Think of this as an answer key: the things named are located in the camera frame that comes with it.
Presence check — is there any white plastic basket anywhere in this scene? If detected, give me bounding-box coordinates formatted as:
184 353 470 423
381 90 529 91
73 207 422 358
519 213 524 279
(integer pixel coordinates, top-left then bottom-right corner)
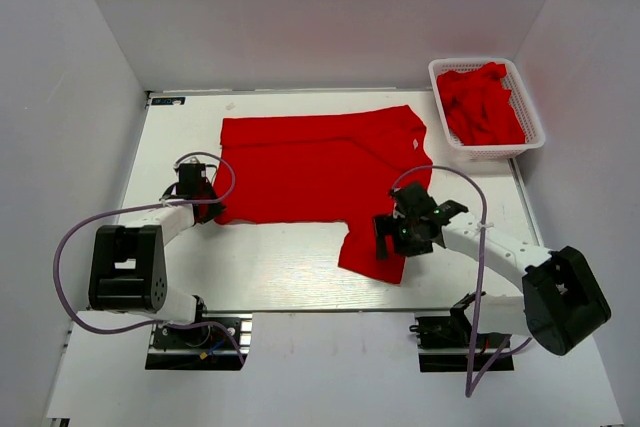
429 57 545 160

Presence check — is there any blue label sticker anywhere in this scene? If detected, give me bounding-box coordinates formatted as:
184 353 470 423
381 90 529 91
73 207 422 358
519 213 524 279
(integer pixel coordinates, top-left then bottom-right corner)
150 96 186 106

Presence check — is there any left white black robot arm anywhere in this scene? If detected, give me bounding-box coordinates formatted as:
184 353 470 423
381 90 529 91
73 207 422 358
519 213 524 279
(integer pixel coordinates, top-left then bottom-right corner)
88 159 225 346

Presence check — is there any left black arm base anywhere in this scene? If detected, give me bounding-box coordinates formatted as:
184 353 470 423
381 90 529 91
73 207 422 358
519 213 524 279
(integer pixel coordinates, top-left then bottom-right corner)
145 311 253 372

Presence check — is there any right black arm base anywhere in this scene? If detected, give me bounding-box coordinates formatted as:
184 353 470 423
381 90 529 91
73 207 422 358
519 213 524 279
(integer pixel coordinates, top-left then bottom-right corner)
409 293 514 373

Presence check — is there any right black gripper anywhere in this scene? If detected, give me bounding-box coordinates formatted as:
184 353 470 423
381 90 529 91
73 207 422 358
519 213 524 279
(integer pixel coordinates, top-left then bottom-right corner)
374 212 435 261

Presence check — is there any red t shirt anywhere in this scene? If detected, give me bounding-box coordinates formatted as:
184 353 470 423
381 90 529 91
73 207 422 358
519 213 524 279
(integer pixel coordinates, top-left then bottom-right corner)
214 105 431 284

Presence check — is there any red shirts pile in basket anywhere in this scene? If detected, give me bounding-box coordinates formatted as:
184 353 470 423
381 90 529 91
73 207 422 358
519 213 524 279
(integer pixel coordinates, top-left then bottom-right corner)
436 62 526 146

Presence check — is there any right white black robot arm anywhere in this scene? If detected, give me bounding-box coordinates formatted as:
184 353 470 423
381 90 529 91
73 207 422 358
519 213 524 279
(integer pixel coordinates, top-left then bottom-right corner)
373 182 612 356

